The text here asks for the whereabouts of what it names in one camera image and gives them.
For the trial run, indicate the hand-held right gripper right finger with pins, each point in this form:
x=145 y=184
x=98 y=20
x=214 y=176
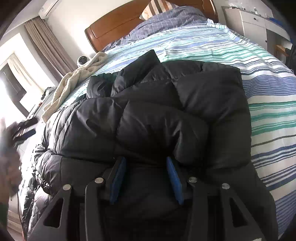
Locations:
x=175 y=180

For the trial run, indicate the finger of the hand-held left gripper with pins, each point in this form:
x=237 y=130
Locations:
x=29 y=134

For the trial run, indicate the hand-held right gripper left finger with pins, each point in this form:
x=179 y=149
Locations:
x=118 y=180

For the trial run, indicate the black puffer jacket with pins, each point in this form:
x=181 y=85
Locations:
x=161 y=104

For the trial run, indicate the person's left hand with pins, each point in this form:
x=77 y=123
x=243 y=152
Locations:
x=9 y=171

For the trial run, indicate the white low cabinet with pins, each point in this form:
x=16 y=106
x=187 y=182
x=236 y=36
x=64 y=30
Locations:
x=34 y=110

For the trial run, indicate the small clutter pile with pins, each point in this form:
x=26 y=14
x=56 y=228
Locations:
x=48 y=92

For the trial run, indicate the window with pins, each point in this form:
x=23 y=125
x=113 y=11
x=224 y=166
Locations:
x=11 y=83

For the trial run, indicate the white sheer curtain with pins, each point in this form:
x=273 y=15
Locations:
x=20 y=69

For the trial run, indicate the beige garment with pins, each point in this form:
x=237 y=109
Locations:
x=69 y=85

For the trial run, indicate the brown curtain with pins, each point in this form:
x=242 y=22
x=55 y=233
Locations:
x=46 y=44

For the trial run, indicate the small white fan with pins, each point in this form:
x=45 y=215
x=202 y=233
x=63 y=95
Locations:
x=82 y=61

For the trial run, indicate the white air conditioner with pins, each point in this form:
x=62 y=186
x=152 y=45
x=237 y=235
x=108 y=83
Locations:
x=48 y=9

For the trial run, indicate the bed with striped sheet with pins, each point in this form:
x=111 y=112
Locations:
x=266 y=92

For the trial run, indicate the wooden headboard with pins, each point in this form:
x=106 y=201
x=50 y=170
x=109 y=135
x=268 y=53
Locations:
x=111 y=30

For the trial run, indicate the blue striped pillow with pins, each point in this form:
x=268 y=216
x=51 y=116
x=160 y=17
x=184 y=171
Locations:
x=173 y=23

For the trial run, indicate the dark hanging jacket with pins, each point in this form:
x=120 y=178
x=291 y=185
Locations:
x=291 y=58

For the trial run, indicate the white desk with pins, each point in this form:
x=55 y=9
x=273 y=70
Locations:
x=249 y=25

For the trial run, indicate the brown striped pillow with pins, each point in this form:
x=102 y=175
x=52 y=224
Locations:
x=157 y=7

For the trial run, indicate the small desk bottles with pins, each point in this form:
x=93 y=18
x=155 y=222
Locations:
x=254 y=10

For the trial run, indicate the blue cloth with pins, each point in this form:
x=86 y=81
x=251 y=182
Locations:
x=277 y=23

